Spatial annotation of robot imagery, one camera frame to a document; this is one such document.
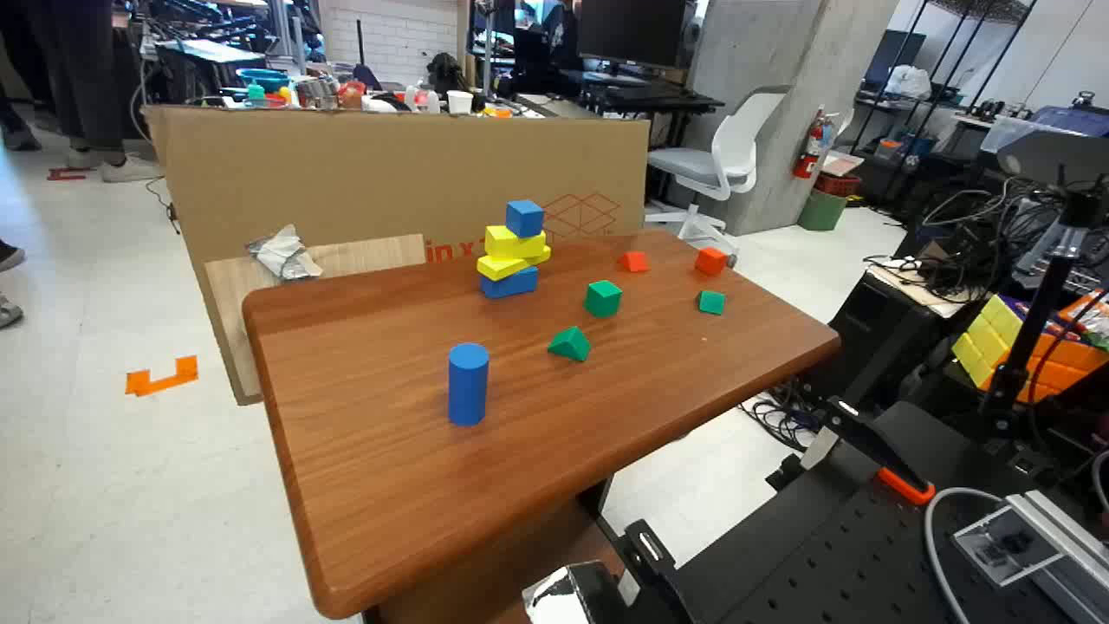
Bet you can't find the green wooden cube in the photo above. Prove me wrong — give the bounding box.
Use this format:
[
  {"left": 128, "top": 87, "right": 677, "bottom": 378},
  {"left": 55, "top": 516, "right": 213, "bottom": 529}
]
[{"left": 582, "top": 279, "right": 629, "bottom": 321}]

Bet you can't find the green cube block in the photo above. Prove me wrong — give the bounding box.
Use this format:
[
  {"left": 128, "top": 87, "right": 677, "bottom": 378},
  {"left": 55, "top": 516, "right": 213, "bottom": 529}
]
[{"left": 546, "top": 321, "right": 595, "bottom": 368}]

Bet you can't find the blue wooden flat block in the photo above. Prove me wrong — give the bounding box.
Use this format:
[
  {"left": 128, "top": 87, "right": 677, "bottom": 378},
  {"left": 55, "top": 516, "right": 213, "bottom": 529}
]
[{"left": 478, "top": 266, "right": 546, "bottom": 306}]

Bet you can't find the yellow wooden flat block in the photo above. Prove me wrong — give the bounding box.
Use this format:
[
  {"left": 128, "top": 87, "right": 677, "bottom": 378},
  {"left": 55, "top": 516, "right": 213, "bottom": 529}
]
[{"left": 476, "top": 250, "right": 539, "bottom": 284}]

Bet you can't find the yellow wooden arch block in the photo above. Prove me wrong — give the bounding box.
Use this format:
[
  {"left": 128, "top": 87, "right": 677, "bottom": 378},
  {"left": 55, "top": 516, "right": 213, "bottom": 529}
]
[{"left": 483, "top": 223, "right": 556, "bottom": 266}]

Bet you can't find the blue wooden cube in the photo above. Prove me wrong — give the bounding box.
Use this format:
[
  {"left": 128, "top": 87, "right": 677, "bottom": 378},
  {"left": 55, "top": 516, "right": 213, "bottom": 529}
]
[{"left": 504, "top": 198, "right": 549, "bottom": 243}]

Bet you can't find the blue wooden cylinder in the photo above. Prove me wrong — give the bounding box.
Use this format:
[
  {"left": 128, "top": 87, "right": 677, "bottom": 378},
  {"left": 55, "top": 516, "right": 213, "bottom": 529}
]
[{"left": 448, "top": 340, "right": 493, "bottom": 430}]

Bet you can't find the white office chair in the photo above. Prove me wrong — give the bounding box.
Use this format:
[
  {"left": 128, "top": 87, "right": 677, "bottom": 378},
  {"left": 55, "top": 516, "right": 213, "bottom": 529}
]
[{"left": 646, "top": 92, "right": 789, "bottom": 238}]

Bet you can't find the brown cardboard sheet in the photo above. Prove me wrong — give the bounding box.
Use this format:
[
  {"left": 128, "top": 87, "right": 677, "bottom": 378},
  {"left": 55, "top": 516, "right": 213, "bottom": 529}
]
[{"left": 145, "top": 103, "right": 652, "bottom": 275}]

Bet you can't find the crumpled white paper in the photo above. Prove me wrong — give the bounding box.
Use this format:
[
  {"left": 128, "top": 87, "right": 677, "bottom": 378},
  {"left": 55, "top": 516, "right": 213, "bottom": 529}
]
[{"left": 248, "top": 223, "right": 326, "bottom": 284}]

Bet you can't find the green bin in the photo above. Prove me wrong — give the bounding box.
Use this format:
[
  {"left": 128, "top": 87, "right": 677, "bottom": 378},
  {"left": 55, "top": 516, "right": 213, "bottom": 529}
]
[{"left": 795, "top": 186, "right": 851, "bottom": 236}]

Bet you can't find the black computer monitor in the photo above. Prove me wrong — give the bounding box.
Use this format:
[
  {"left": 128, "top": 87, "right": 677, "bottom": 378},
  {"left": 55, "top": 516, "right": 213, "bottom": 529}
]
[{"left": 577, "top": 0, "right": 696, "bottom": 67}]

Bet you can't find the red fire extinguisher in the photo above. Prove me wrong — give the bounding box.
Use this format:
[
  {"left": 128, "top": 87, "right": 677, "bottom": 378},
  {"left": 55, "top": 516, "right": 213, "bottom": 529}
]
[{"left": 789, "top": 108, "right": 838, "bottom": 183}]

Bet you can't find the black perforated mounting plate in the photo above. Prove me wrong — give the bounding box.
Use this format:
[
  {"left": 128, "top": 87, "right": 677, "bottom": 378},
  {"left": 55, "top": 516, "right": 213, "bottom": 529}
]
[{"left": 661, "top": 400, "right": 1049, "bottom": 624}]

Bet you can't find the yellow foam block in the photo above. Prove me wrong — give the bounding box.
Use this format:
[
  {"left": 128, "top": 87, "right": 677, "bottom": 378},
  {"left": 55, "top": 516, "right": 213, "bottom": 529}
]
[{"left": 951, "top": 290, "right": 1027, "bottom": 392}]

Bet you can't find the orange box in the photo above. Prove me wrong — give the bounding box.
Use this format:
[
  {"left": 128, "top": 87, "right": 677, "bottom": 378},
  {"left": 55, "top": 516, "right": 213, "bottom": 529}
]
[{"left": 1016, "top": 290, "right": 1109, "bottom": 409}]

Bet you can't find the wooden table pedestal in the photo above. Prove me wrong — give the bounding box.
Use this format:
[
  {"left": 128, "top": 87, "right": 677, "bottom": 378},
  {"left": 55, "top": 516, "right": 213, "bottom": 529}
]
[{"left": 375, "top": 497, "right": 621, "bottom": 624}]

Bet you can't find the black clamp orange handle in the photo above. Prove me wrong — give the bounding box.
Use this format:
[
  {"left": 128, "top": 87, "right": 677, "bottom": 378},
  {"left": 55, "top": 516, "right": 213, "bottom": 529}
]
[{"left": 795, "top": 392, "right": 940, "bottom": 511}]

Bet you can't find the white cable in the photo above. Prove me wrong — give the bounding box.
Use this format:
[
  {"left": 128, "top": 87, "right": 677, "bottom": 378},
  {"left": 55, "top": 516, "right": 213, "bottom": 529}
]
[{"left": 919, "top": 481, "right": 1009, "bottom": 624}]

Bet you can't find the black camera stand pole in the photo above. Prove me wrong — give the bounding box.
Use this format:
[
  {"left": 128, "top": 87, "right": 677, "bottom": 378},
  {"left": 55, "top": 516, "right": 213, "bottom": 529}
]
[{"left": 982, "top": 186, "right": 1103, "bottom": 443}]

